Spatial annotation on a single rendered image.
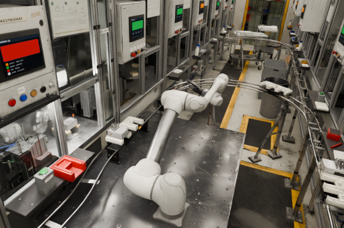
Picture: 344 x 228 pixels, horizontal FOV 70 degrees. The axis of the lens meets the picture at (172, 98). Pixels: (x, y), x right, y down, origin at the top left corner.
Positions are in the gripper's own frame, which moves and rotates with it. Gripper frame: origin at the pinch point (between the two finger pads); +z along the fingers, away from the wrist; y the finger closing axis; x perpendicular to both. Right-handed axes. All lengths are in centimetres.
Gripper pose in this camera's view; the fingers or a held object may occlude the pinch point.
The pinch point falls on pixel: (189, 83)
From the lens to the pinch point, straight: 248.9
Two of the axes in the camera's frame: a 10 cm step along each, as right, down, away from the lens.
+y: 3.2, 5.9, 7.4
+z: -6.3, -4.5, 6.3
